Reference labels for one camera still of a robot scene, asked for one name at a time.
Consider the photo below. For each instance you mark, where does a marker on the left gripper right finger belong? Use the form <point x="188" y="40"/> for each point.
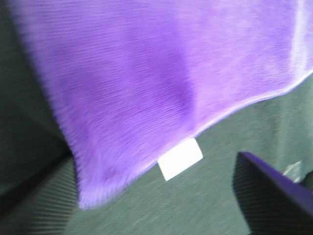
<point x="271" y="203"/>

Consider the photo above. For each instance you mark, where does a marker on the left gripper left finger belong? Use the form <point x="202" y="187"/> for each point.
<point x="37" y="187"/>

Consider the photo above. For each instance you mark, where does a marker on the purple microfiber towel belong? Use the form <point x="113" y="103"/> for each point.
<point x="129" y="80"/>

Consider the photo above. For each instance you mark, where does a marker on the clear tape piece right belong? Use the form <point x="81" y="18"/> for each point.
<point x="293" y="171"/>

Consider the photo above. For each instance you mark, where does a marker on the black fabric table cover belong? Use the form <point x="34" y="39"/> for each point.
<point x="188" y="191"/>

